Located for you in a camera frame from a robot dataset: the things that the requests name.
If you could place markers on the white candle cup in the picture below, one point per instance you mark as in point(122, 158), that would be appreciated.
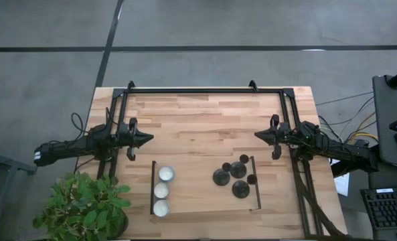
point(166, 173)
point(161, 207)

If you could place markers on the white patterned candle bowl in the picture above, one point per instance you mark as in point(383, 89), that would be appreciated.
point(161, 190)

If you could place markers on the black keyboard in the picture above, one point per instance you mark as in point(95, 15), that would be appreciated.
point(389, 207)

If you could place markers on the potted green plant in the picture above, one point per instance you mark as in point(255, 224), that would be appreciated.
point(81, 207)

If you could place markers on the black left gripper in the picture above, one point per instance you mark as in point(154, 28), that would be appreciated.
point(122, 135)

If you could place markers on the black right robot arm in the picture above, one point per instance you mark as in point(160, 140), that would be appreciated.
point(345, 152)

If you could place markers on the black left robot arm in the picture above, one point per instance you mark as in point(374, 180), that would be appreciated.
point(71, 147)

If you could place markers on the raised wooden shelf black legs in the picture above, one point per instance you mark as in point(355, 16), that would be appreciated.
point(201, 201)

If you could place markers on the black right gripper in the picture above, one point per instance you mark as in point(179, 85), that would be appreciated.
point(290, 135)

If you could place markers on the black frame bracket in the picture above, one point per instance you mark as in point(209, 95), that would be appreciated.
point(131, 85)
point(253, 85)

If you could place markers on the black metal table frame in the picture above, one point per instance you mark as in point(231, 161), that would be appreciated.
point(201, 90)

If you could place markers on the white paper sheet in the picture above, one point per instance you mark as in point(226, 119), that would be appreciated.
point(342, 184)

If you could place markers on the grey metal stand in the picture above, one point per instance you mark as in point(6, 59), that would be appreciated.
point(17, 166)

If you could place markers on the dark grey desk top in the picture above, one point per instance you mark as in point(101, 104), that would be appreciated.
point(385, 127)

